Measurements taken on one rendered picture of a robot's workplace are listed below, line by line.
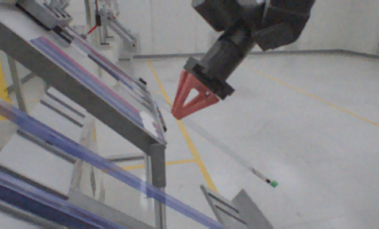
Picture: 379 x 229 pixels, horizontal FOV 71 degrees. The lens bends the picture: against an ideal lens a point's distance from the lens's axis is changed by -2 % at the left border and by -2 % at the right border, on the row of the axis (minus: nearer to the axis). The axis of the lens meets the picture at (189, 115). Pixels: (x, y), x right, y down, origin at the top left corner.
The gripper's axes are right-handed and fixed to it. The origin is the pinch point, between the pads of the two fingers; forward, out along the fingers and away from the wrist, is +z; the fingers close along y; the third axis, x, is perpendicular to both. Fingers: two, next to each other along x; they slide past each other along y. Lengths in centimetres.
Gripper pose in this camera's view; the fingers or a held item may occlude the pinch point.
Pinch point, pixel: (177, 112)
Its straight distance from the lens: 46.8
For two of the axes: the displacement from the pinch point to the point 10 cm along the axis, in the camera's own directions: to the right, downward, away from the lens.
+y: 2.8, 3.4, -9.0
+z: -6.4, 7.6, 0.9
